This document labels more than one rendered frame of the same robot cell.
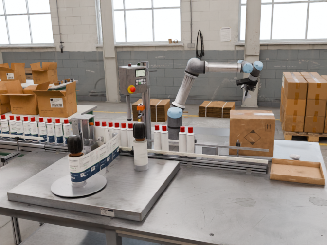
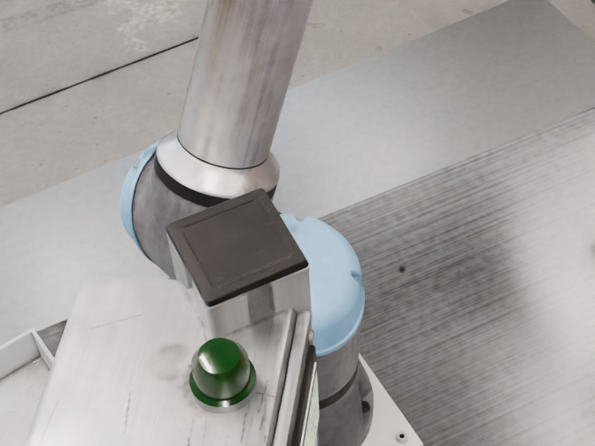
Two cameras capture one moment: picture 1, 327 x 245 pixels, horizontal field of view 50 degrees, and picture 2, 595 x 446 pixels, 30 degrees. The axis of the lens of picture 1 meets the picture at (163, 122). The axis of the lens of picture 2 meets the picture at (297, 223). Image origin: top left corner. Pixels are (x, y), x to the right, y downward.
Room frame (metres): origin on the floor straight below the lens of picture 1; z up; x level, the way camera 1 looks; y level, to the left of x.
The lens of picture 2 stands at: (2.24, 0.29, 1.85)
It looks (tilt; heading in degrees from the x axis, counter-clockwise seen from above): 50 degrees down; 318
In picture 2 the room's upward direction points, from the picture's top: 4 degrees counter-clockwise
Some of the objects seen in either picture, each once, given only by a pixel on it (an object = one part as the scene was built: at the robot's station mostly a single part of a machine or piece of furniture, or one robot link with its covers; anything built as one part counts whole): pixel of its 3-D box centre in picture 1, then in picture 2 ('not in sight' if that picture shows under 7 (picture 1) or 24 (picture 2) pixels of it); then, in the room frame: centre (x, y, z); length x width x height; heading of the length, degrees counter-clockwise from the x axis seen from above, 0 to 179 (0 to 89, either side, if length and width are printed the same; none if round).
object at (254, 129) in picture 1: (250, 132); not in sight; (2.38, -0.62, 0.99); 0.30 x 0.24 x 0.27; 78
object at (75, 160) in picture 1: (76, 160); not in sight; (1.81, 0.49, 1.04); 0.09 x 0.09 x 0.29
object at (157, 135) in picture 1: (157, 139); not in sight; (2.29, 0.05, 0.98); 0.05 x 0.05 x 0.20
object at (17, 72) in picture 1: (11, 73); not in sight; (6.41, 2.76, 0.97); 0.42 x 0.39 x 0.37; 161
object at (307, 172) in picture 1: (296, 170); not in sight; (1.99, -0.81, 0.85); 0.30 x 0.26 x 0.04; 71
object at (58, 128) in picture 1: (59, 131); not in sight; (2.55, 0.80, 0.98); 0.05 x 0.05 x 0.20
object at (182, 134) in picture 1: (182, 141); not in sight; (2.23, -0.13, 0.98); 0.05 x 0.05 x 0.20
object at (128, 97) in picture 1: (128, 106); not in sight; (2.46, 0.25, 1.18); 0.04 x 0.04 x 0.21
